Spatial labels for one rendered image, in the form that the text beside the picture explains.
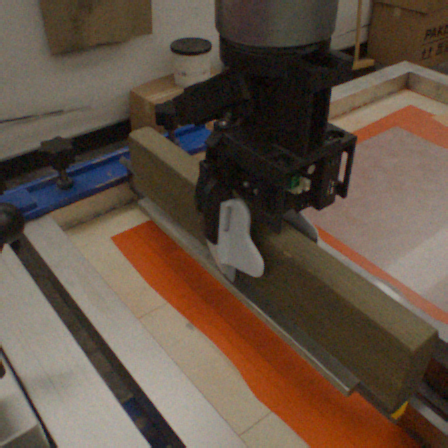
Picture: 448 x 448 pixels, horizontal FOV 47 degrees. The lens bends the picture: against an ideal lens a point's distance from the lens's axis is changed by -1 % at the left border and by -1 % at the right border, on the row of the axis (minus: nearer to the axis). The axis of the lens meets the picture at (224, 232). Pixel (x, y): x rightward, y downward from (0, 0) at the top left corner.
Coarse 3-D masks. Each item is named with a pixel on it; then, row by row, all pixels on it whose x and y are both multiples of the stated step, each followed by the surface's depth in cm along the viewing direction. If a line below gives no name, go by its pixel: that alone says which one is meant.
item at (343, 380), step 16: (144, 208) 54; (160, 208) 54; (160, 224) 52; (176, 224) 52; (176, 240) 51; (192, 240) 50; (192, 256) 49; (208, 256) 48; (240, 288) 45; (256, 304) 43; (272, 320) 42; (288, 320) 42; (288, 336) 41; (304, 336) 41; (304, 352) 40; (320, 352) 39; (320, 368) 39; (336, 368) 38; (336, 384) 38; (352, 384) 37
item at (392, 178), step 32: (384, 128) 85; (416, 128) 85; (384, 160) 77; (416, 160) 77; (352, 192) 71; (384, 192) 71; (416, 192) 71; (320, 224) 65; (352, 224) 65; (384, 224) 65; (128, 256) 61; (160, 256) 61; (160, 288) 57; (192, 288) 57; (224, 288) 57; (192, 320) 53; (224, 320) 53
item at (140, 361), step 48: (336, 96) 87; (384, 96) 94; (432, 96) 94; (48, 240) 57; (96, 288) 52; (96, 336) 49; (144, 336) 47; (144, 384) 43; (192, 384) 43; (192, 432) 40
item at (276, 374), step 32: (416, 224) 65; (352, 256) 61; (384, 256) 61; (416, 256) 61; (416, 288) 56; (256, 320) 53; (224, 352) 50; (256, 352) 50; (288, 352) 50; (256, 384) 47; (288, 384) 47; (320, 384) 47; (288, 416) 45; (320, 416) 45; (352, 416) 45; (384, 416) 45
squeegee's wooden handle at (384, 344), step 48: (144, 144) 52; (144, 192) 56; (192, 192) 47; (288, 240) 40; (288, 288) 40; (336, 288) 36; (336, 336) 38; (384, 336) 33; (432, 336) 33; (384, 384) 35
